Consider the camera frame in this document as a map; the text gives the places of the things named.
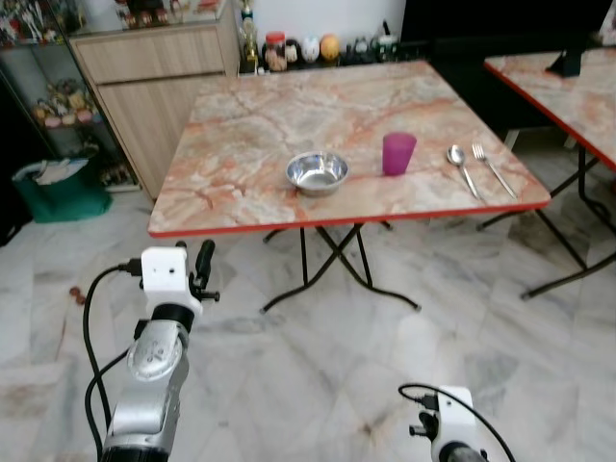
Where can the green teapot ornament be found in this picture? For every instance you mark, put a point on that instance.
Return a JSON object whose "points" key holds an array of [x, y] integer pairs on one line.
{"points": [[387, 46]]}

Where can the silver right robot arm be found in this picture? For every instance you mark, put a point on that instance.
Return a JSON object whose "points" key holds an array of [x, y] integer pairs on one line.
{"points": [[465, 454]]}

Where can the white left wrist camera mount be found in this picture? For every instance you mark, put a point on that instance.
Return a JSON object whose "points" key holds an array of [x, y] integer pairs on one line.
{"points": [[166, 272]]}

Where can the silver metal fork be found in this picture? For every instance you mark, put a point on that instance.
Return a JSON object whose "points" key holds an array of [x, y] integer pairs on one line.
{"points": [[493, 169]]}

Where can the black tv cabinet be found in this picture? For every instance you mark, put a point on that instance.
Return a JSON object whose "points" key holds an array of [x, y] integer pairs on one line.
{"points": [[481, 77]]}

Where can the tall glass bottle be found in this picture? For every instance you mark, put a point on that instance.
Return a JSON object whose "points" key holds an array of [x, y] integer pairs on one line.
{"points": [[250, 43]]}

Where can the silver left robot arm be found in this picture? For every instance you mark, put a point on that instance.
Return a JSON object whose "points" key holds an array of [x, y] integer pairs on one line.
{"points": [[154, 371]]}

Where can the white owl figurine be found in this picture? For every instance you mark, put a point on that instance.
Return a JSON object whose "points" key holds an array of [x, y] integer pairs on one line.
{"points": [[310, 50]]}

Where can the light wooden cabinet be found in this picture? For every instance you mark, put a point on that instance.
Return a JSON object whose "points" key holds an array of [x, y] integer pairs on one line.
{"points": [[144, 96]]}

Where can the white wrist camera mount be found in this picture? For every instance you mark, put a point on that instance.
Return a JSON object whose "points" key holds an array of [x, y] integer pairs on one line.
{"points": [[455, 414], [166, 272]]}

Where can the purple plastic cup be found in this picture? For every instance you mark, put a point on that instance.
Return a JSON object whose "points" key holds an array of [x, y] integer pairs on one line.
{"points": [[398, 156]]}

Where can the small brown floor object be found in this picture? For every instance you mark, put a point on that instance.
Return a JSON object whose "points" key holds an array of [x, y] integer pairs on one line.
{"points": [[77, 293]]}

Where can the glass display shelf with figurines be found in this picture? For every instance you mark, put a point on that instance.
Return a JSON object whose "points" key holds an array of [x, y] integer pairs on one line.
{"points": [[58, 101]]}

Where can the red lidded glass jar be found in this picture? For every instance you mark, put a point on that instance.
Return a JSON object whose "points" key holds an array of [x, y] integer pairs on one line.
{"points": [[275, 53]]}

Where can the stainless steel bowl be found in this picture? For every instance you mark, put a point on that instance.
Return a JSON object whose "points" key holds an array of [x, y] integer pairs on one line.
{"points": [[317, 173]]}

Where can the green bag with white contents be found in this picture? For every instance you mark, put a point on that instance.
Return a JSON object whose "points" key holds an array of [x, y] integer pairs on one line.
{"points": [[63, 197]]}

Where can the orange egg shaped ornament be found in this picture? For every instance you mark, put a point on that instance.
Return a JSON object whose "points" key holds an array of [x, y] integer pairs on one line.
{"points": [[329, 48]]}

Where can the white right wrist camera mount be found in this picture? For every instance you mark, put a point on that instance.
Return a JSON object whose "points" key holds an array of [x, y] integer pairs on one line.
{"points": [[455, 414]]}

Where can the clear display case with figurines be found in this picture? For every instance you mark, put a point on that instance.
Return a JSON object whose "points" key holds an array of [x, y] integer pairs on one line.
{"points": [[154, 12]]}

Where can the marble top folding table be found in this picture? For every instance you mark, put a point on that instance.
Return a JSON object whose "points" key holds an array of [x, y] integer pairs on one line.
{"points": [[577, 96], [260, 115]]}

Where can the black stand object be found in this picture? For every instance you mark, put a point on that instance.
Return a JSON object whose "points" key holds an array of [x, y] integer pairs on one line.
{"points": [[566, 64]]}

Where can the silver metal spoon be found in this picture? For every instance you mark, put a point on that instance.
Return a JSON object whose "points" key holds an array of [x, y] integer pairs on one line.
{"points": [[455, 154]]}

